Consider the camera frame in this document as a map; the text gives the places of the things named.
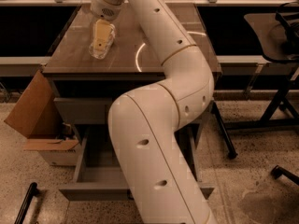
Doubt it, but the black lower drawer handle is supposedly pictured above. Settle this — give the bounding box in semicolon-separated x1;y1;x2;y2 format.
127;189;134;201

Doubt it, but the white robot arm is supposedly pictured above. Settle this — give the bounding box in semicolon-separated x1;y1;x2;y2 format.
92;0;217;224

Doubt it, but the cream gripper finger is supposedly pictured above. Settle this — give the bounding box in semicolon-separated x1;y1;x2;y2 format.
93;20;113;51

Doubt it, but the grey upper closed drawer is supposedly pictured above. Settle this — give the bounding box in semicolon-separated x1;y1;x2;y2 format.
54;98;112;125

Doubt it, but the black folding table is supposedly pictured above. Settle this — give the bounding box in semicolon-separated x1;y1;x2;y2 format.
210;2;299;161

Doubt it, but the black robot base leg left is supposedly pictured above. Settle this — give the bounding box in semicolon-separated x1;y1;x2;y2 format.
14;182;39;224

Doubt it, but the clear plastic water bottle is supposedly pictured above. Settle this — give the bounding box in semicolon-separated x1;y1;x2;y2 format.
89;20;116;60

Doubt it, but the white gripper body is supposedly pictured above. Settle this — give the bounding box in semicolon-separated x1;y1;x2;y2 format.
91;0;124;21

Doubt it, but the brown cardboard box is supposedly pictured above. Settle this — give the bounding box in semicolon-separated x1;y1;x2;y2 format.
5;71;81;166

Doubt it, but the grey drawer cabinet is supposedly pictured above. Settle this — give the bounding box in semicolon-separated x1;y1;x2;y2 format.
42;3;222;202

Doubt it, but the grey open lower drawer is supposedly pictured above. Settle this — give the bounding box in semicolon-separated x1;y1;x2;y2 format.
58;123;216;203

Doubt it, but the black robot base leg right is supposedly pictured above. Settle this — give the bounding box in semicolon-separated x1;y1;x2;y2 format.
270;165;299;185

